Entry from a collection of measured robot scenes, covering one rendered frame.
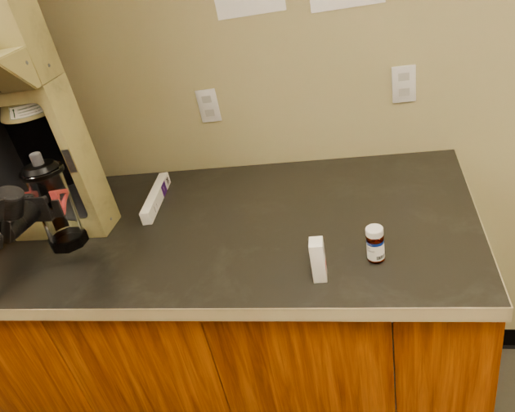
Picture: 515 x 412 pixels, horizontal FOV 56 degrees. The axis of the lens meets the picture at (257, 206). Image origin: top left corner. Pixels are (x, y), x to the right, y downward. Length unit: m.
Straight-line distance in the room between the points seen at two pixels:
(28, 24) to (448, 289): 1.14
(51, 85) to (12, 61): 0.14
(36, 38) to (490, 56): 1.23
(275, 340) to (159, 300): 0.29
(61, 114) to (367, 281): 0.88
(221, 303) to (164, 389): 0.42
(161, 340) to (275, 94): 0.83
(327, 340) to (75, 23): 1.24
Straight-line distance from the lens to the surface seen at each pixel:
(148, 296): 1.23
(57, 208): 1.27
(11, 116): 1.47
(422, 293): 1.10
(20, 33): 1.33
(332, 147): 1.66
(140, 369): 1.43
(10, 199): 1.16
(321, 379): 1.30
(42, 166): 1.31
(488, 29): 1.57
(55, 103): 1.37
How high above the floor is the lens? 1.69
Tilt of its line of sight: 31 degrees down
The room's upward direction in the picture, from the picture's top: 12 degrees counter-clockwise
